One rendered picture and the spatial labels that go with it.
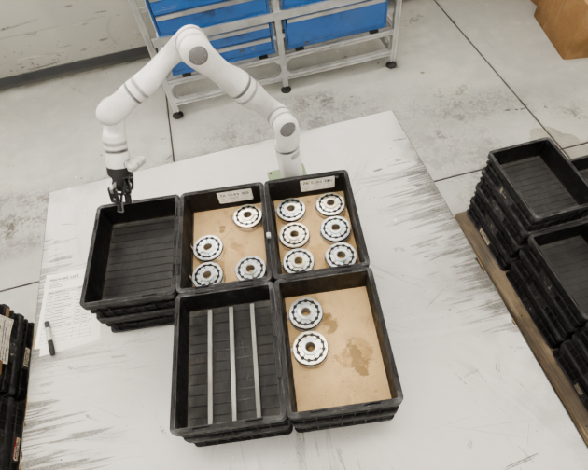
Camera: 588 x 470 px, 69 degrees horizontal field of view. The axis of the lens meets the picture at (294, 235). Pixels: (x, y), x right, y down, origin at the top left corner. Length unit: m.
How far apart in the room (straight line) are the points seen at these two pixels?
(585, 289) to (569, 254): 0.17
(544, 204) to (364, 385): 1.26
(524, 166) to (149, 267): 1.72
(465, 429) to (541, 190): 1.20
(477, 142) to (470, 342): 1.81
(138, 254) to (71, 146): 2.04
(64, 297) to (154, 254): 0.40
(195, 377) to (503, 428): 0.90
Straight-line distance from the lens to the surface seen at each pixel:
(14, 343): 2.42
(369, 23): 3.36
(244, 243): 1.52
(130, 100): 1.39
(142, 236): 1.67
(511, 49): 3.93
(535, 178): 2.28
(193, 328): 1.42
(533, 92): 3.56
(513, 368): 1.54
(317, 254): 1.46
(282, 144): 1.60
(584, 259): 2.23
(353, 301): 1.38
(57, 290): 1.87
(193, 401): 1.35
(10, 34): 4.21
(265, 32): 3.16
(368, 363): 1.31
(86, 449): 1.59
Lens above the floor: 2.08
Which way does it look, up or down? 56 degrees down
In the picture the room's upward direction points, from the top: 9 degrees counter-clockwise
